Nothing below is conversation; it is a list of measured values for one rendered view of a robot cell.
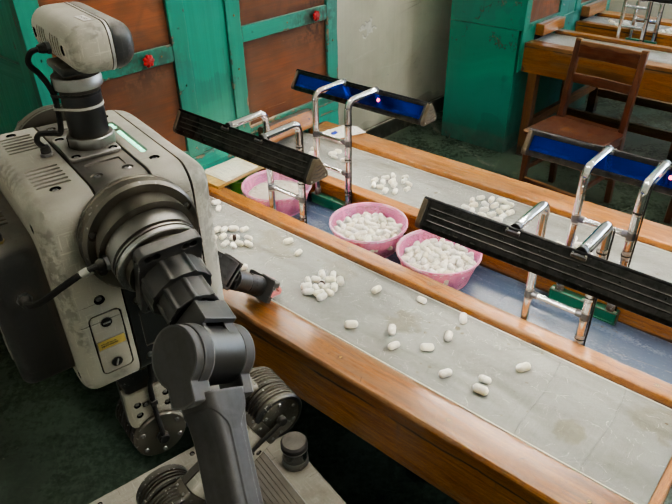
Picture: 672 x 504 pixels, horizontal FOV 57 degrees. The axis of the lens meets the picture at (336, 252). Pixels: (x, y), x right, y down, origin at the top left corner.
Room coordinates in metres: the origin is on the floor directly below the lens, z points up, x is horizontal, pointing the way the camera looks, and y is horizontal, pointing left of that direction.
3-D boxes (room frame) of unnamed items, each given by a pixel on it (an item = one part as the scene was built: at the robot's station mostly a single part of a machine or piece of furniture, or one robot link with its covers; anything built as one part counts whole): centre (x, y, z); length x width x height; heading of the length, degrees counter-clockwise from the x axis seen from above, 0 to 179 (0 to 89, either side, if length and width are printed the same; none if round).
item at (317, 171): (1.77, 0.28, 1.08); 0.62 x 0.08 x 0.07; 49
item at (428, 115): (2.19, -0.09, 1.08); 0.62 x 0.08 x 0.07; 49
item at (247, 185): (2.09, 0.22, 0.72); 0.27 x 0.27 x 0.10
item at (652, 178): (1.48, -0.77, 0.90); 0.20 x 0.19 x 0.45; 49
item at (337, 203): (2.12, -0.05, 0.90); 0.20 x 0.19 x 0.45; 49
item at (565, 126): (3.30, -1.38, 0.45); 0.44 x 0.43 x 0.91; 42
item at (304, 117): (2.52, 0.20, 0.83); 0.30 x 0.06 x 0.07; 139
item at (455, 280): (1.61, -0.32, 0.72); 0.27 x 0.27 x 0.10
